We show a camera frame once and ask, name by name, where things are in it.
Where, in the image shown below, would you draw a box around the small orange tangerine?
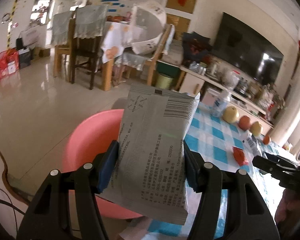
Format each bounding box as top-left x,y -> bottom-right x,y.
263,135 -> 271,145

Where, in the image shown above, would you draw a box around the white TV cabinet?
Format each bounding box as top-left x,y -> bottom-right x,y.
177,64 -> 274,136

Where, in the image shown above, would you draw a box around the giraffe height wall sticker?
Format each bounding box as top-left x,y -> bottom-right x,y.
7,0 -> 19,50

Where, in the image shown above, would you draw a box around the white milk bottle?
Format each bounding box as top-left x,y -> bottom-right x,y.
211,89 -> 231,117

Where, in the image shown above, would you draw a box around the green waste bin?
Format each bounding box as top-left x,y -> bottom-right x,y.
155,73 -> 173,89

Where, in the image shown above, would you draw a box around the person's right hand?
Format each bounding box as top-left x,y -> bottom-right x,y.
274,189 -> 300,235

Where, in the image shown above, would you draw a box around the yellow pear right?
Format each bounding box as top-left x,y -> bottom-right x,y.
249,121 -> 263,137

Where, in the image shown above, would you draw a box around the dark flower bouquet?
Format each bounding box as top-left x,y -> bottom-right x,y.
182,31 -> 212,62

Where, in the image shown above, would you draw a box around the grey white snack packet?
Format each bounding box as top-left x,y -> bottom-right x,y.
101,84 -> 199,225

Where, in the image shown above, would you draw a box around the black television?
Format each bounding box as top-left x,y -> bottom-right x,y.
211,12 -> 283,85

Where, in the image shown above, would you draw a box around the wooden chair with towel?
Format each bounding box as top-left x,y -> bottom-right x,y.
122,24 -> 174,86

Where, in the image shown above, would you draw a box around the red apple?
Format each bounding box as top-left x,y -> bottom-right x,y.
238,115 -> 251,131

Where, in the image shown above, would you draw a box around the wooden dining chair dark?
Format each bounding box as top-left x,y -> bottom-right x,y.
70,4 -> 108,90

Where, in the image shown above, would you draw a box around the yellow pear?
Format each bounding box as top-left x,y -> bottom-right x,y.
249,121 -> 263,137
222,106 -> 239,124

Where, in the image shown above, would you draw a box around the dining table with cloth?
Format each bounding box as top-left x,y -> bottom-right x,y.
101,22 -> 146,91

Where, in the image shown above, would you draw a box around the red snack wrapper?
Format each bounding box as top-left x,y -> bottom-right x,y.
233,147 -> 249,166

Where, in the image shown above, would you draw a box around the white mesh food cover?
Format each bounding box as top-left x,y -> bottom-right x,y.
129,0 -> 167,55

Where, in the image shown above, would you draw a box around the white blue bag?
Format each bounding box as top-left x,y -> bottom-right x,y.
242,131 -> 262,156

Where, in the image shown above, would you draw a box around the pink plastic basin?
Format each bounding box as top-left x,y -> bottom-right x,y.
61,108 -> 144,220

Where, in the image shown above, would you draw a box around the red gift boxes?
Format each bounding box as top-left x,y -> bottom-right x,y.
0,48 -> 19,79

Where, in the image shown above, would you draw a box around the blue white checkered tablecloth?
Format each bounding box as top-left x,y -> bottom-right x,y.
120,100 -> 300,240

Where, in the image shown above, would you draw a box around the yellow pear left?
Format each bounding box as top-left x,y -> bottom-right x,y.
222,106 -> 239,124

